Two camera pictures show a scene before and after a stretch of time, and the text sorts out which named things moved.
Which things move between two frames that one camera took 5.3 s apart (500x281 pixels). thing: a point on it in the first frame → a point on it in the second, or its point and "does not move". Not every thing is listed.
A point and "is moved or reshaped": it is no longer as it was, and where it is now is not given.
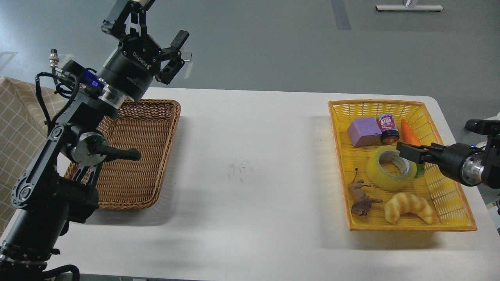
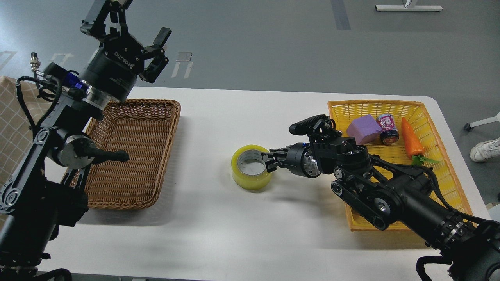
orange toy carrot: [408, 136] does not move
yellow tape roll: [377, 177] is moved or reshaped
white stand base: [409, 8] does not move
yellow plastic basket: [384, 191] does not move
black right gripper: [448, 158] → [300, 160]
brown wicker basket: [149, 126] does not move
